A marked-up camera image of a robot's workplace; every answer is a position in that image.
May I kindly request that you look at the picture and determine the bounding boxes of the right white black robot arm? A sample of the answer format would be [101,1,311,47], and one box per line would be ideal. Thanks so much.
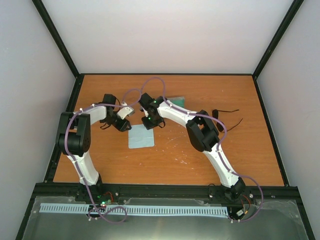
[138,93,246,202]

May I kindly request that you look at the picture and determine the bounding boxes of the grey leather glasses case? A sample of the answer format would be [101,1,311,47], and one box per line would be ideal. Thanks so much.
[166,96,185,108]

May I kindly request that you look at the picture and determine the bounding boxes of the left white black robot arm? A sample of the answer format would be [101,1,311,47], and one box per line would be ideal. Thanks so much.
[55,94,135,202]

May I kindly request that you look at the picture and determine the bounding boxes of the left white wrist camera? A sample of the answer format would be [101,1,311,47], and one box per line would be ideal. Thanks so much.
[116,102,135,120]

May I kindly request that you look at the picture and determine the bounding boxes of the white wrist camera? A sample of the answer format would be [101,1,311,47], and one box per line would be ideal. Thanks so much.
[116,102,135,120]
[139,106,149,117]

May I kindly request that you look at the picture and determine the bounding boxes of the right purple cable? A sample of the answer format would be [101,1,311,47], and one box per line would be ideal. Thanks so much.
[141,76,265,223]

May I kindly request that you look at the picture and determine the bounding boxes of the light blue slotted cable duct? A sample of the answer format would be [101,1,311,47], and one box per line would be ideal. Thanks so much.
[39,203,228,218]

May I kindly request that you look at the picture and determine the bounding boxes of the black sunglasses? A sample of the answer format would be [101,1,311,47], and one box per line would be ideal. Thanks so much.
[211,109,244,133]

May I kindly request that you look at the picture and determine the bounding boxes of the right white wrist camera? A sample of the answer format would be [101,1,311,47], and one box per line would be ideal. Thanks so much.
[139,106,149,117]

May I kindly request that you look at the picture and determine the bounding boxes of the light blue cleaning cloth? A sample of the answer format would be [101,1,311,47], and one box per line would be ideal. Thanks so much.
[128,124,155,149]

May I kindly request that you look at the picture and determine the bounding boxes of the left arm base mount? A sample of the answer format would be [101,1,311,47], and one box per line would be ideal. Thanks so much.
[75,184,119,203]

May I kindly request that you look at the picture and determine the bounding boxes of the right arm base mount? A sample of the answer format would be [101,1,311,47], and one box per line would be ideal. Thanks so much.
[208,183,252,204]

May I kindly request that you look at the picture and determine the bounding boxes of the black aluminium frame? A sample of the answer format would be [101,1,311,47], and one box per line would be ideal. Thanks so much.
[16,0,315,240]

